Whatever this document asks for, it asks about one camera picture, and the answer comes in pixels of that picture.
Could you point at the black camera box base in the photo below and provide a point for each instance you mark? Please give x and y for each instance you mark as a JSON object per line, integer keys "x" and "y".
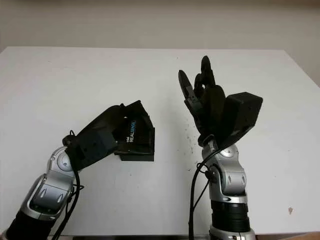
{"x": 140, "y": 157}

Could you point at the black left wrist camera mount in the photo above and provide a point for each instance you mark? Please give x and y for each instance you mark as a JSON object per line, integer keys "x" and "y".
{"x": 92, "y": 150}

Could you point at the black RealSense box lid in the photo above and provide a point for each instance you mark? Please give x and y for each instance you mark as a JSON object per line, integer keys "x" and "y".
{"x": 135, "y": 135}

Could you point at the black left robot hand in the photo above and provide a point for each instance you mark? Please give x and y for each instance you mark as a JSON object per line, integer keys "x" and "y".
{"x": 100, "y": 125}

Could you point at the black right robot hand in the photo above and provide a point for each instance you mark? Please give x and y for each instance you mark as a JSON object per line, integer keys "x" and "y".
{"x": 210, "y": 110}

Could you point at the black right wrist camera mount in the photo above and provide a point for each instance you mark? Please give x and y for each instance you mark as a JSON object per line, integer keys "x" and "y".
{"x": 242, "y": 112}

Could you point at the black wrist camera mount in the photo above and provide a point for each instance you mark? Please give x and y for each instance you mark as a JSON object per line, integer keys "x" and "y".
{"x": 92, "y": 150}
{"x": 242, "y": 112}

